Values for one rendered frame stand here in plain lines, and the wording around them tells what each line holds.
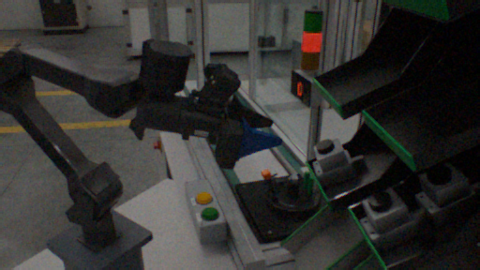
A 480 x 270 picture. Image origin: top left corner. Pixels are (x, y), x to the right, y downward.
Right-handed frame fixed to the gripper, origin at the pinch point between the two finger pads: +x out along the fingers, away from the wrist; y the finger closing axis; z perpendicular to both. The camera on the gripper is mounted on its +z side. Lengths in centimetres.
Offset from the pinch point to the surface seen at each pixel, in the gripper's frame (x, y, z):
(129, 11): -73, 543, -81
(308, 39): 20, 46, 8
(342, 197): 14.7, -6.6, -6.1
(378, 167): 21.9, -1.5, -2.5
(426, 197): 22.0, -14.2, 0.2
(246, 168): 16, 54, -37
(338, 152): 14.2, -1.2, -1.1
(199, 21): -3, 131, -7
